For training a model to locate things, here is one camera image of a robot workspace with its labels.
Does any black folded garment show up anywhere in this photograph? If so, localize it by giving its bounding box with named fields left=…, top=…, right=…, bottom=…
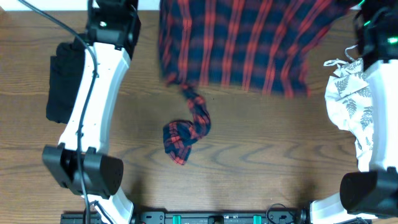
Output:
left=46, top=39, right=85, bottom=124

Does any red navy plaid shirt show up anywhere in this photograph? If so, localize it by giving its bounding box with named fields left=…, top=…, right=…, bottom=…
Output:
left=159, top=0, right=355, bottom=165

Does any white fern print cloth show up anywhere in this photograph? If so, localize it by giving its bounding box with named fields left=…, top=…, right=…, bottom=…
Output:
left=323, top=45, right=374, bottom=172

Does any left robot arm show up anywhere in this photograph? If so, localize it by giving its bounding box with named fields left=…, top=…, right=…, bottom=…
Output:
left=42, top=1, right=141, bottom=223

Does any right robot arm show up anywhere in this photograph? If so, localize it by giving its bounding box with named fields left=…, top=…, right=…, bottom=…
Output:
left=301, top=1, right=397, bottom=223

